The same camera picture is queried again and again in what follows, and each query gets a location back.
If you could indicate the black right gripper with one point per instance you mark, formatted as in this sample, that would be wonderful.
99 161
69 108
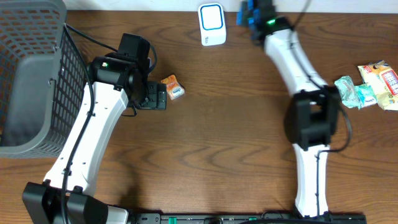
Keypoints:
244 18

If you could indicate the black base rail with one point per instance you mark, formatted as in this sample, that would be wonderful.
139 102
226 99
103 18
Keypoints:
268 217

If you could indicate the small teal tissue pack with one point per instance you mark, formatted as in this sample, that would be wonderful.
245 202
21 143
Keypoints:
366 96

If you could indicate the light green pack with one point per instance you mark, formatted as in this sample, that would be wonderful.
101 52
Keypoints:
348 93

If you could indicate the dark grey plastic basket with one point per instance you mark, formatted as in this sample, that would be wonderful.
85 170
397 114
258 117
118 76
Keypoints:
42 79

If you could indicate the orange snack pack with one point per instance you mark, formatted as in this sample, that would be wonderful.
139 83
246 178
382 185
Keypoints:
174 88

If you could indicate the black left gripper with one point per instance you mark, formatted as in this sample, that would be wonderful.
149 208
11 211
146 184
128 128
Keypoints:
153 103

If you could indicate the white barcode scanner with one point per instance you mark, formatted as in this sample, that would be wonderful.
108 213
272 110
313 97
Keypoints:
212 24

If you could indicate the yellow snack bag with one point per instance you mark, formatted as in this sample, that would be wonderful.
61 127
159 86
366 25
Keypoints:
383 80

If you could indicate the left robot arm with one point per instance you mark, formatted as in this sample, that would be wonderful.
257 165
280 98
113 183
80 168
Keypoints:
116 81

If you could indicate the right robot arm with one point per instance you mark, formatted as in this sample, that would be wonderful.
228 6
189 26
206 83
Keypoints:
312 114

